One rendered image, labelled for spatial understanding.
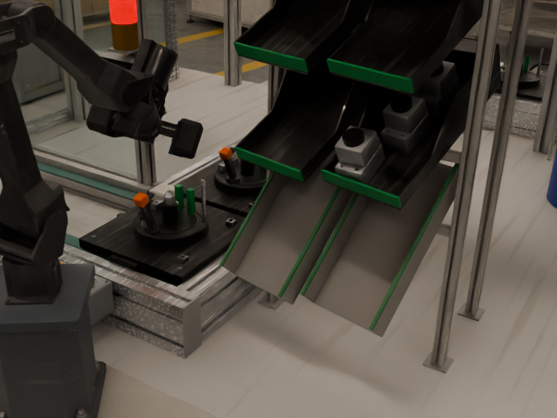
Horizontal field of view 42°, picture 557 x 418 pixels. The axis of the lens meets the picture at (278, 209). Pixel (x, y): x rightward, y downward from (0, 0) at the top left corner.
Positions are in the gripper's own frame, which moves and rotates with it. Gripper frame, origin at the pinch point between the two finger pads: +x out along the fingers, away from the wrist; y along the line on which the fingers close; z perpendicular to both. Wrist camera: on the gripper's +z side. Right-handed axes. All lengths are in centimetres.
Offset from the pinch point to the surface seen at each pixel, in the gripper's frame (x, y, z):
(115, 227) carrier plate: 13.1, 3.0, -16.1
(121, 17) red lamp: 5.9, 12.8, 21.3
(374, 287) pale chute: -15.7, -42.1, -16.3
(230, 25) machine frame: 105, 6, 67
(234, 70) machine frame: 114, 1, 55
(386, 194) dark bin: -29.3, -38.3, -5.3
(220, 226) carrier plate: 13.3, -15.6, -10.3
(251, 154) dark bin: -18.0, -19.0, -2.6
